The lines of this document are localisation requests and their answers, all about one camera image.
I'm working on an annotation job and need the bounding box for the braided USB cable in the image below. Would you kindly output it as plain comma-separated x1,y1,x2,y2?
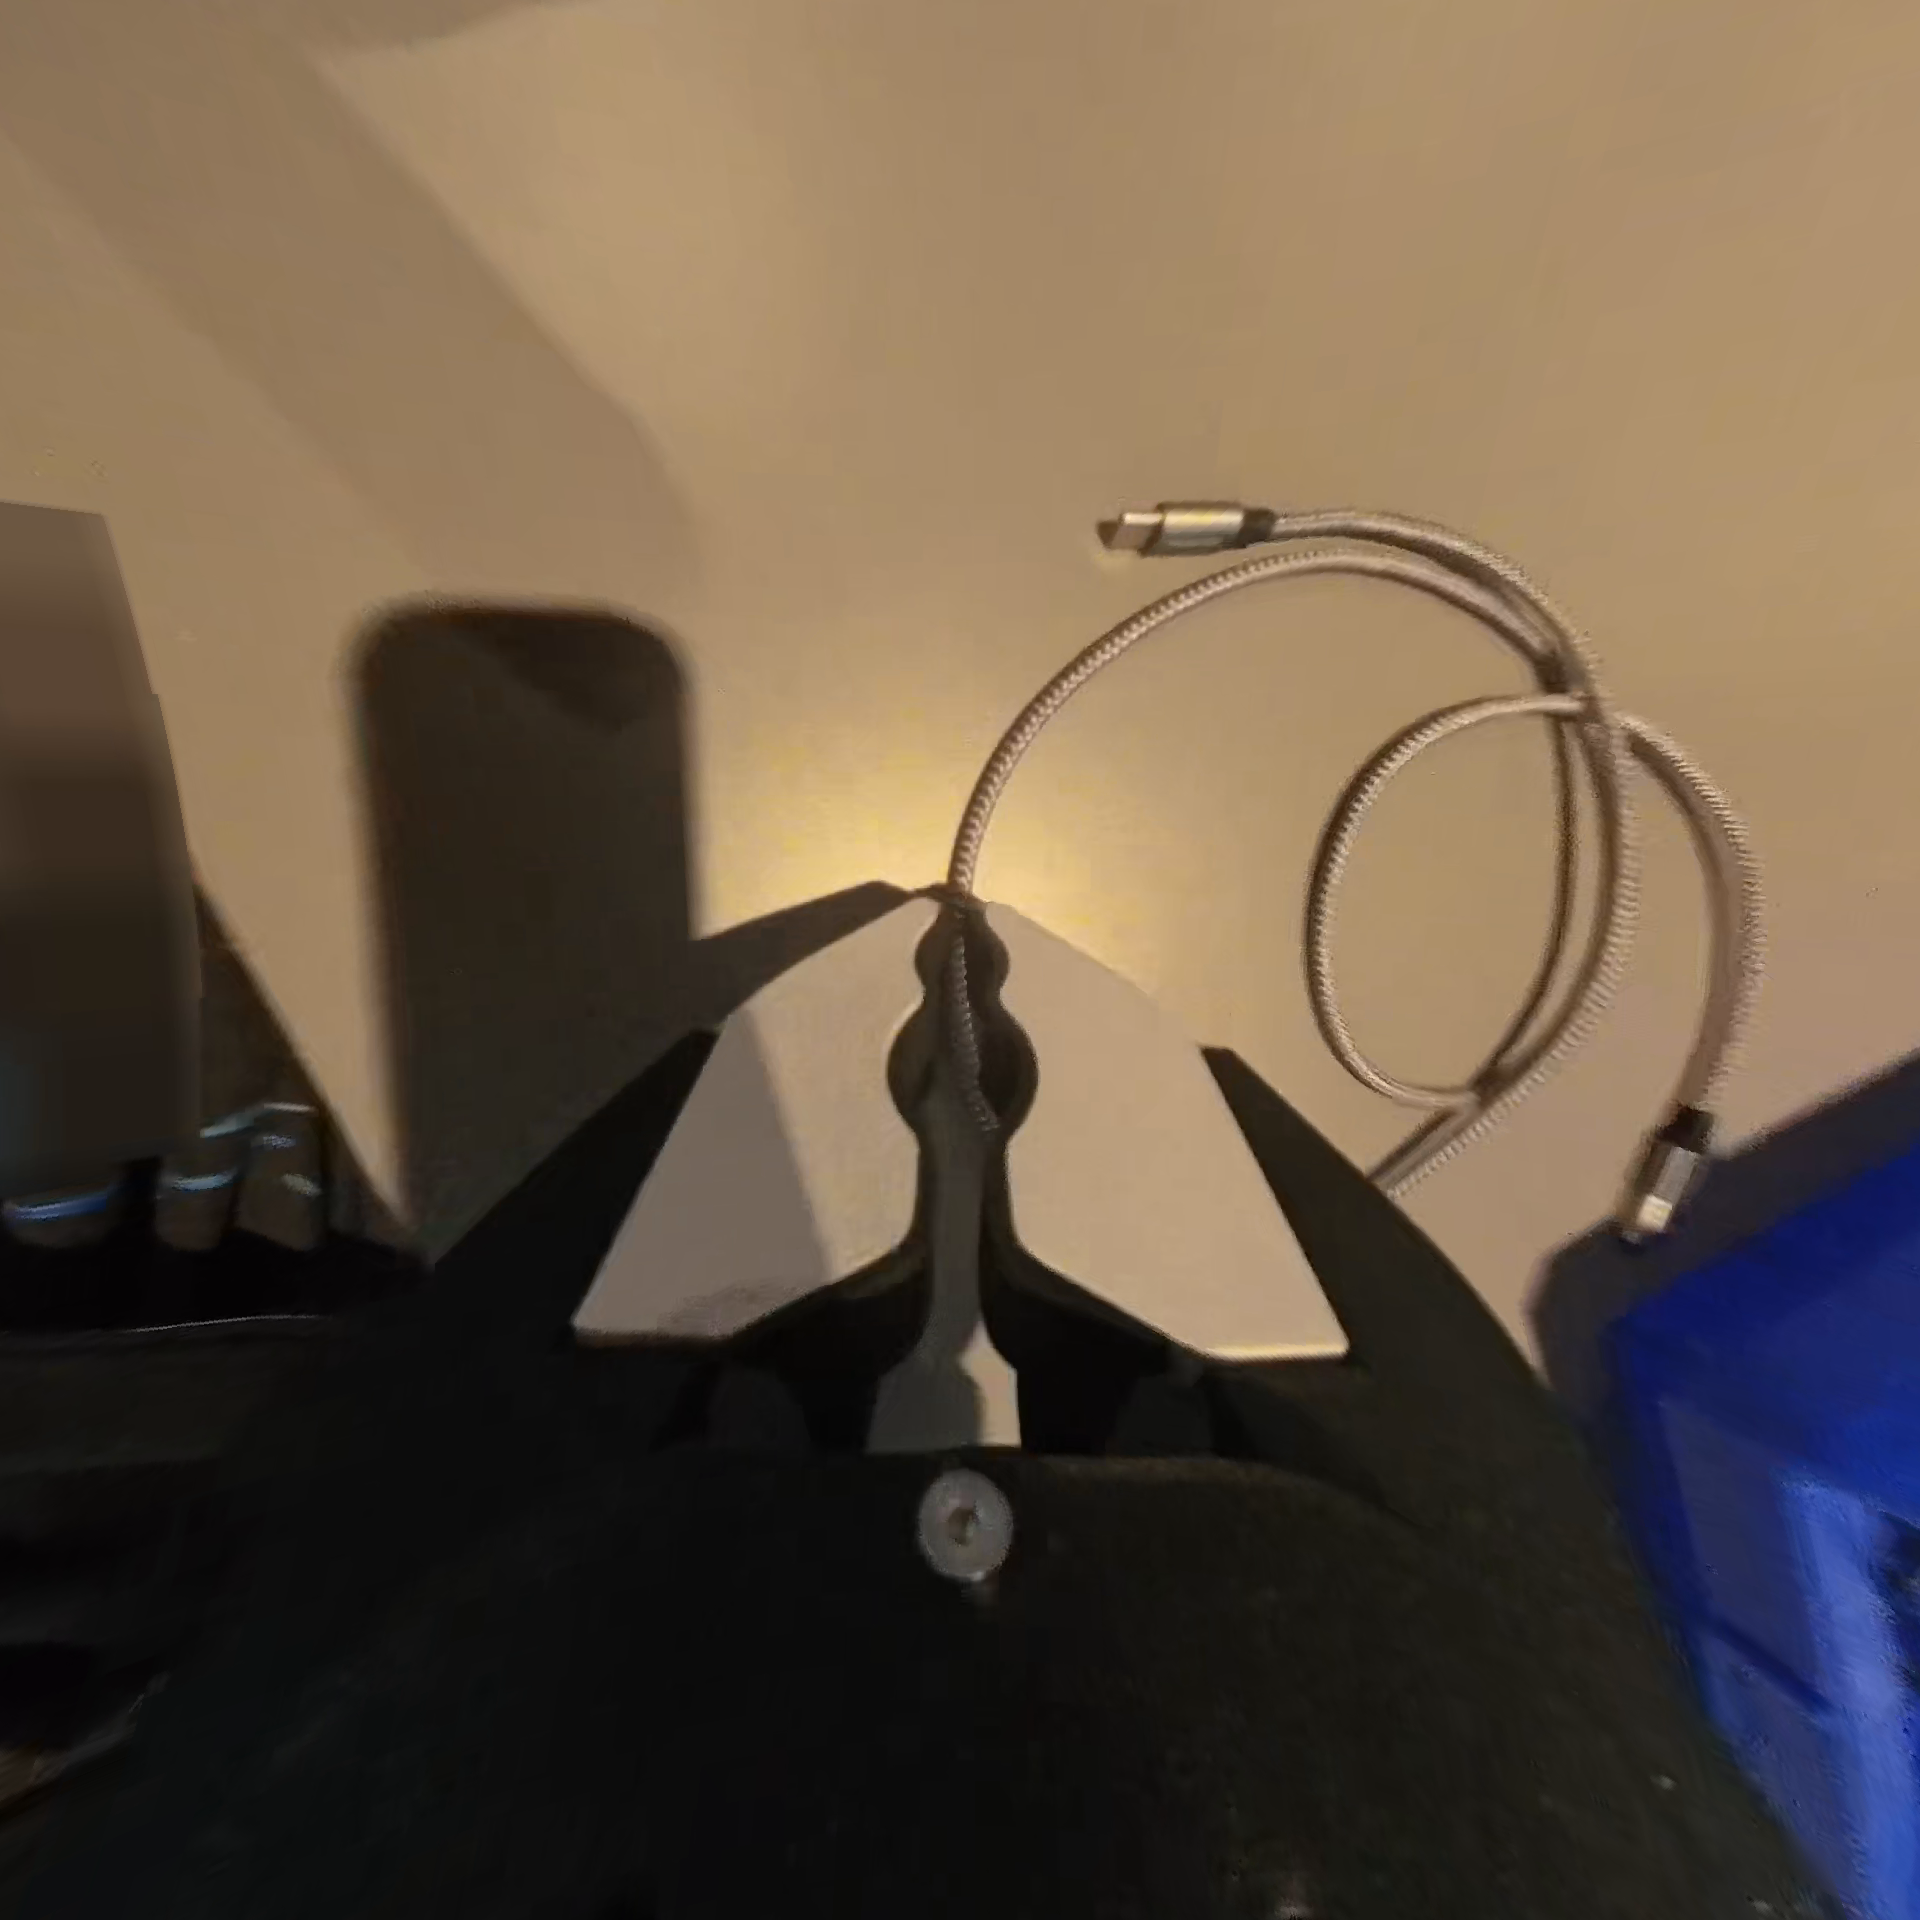
930,502,1760,1244

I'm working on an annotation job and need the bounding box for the grey USB hub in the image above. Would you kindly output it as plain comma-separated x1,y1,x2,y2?
0,502,330,1254

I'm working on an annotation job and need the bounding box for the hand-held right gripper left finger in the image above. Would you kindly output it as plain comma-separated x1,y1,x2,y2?
570,884,962,1420

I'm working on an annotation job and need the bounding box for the blue plastic bin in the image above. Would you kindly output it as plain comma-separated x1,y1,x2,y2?
1545,1049,1920,1920

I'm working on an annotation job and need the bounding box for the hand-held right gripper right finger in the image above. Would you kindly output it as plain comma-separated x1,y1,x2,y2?
961,897,1355,1423

